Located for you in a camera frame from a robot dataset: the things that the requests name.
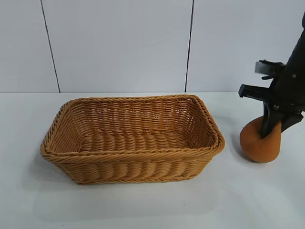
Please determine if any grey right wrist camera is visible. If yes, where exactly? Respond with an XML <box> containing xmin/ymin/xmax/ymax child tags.
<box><xmin>254</xmin><ymin>59</ymin><xmax>286</xmax><ymax>81</ymax></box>

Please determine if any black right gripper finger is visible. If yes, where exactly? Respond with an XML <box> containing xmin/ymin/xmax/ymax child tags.
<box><xmin>259</xmin><ymin>103</ymin><xmax>285</xmax><ymax>140</ymax></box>
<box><xmin>280</xmin><ymin>114</ymin><xmax>304</xmax><ymax>133</ymax></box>

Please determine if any orange round bread bun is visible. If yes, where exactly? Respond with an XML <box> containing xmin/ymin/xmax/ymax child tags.
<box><xmin>239</xmin><ymin>116</ymin><xmax>283</xmax><ymax>163</ymax></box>

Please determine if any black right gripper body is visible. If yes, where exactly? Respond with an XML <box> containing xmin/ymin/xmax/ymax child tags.
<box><xmin>239</xmin><ymin>69</ymin><xmax>305</xmax><ymax>115</ymax></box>

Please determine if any tan woven wicker basket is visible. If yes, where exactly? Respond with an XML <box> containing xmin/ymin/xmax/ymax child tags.
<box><xmin>40</xmin><ymin>94</ymin><xmax>226</xmax><ymax>186</ymax></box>

